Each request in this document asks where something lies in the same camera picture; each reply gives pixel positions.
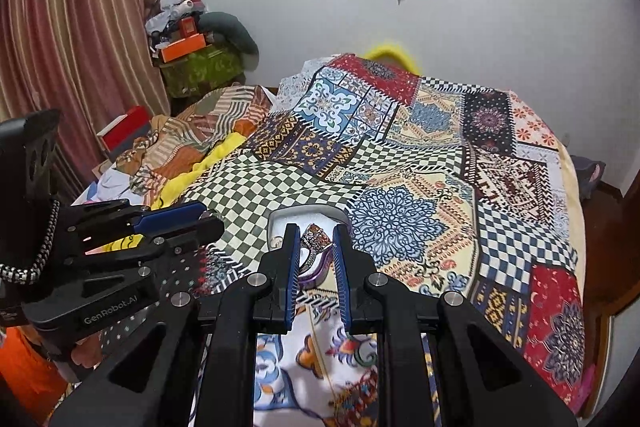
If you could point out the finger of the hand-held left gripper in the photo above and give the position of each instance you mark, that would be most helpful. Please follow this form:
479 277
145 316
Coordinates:
197 234
170 214

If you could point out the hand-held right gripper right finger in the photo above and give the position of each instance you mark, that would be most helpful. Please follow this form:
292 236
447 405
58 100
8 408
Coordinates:
342 279

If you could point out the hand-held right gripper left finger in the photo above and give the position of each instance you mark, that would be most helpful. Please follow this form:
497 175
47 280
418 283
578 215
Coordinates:
290 279

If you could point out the white jewelry box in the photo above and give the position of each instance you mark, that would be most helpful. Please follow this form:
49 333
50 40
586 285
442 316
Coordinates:
310 212

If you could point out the yellow cloth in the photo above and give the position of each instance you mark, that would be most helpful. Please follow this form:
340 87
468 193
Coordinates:
200 169

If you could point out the white clothes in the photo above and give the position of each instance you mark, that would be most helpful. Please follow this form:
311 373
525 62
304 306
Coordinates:
107 187

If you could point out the patchwork printed blanket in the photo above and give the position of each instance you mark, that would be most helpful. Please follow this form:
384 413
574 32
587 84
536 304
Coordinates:
415 217

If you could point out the orange-brown striped cloth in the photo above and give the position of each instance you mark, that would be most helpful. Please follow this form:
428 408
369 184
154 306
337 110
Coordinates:
200 122

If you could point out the red box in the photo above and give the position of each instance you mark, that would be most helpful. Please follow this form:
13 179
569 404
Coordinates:
122 127

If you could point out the striped red-beige curtain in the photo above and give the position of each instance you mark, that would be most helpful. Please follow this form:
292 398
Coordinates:
75 32

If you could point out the green covered side table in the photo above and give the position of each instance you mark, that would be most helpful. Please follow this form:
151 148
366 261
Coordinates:
205 69

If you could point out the orange flat box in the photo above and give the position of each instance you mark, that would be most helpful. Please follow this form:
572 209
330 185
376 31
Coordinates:
182 48

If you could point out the dark green pillow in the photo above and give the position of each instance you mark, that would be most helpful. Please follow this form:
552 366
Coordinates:
235 32

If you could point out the pile of clutter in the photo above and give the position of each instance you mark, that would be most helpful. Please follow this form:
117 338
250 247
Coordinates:
170 19

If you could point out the orange cloth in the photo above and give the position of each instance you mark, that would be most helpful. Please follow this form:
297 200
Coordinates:
27 367

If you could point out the dark bag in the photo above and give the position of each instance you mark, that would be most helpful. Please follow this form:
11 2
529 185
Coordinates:
590 177

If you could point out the wooden furniture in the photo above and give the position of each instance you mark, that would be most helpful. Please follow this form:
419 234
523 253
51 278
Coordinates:
615 267

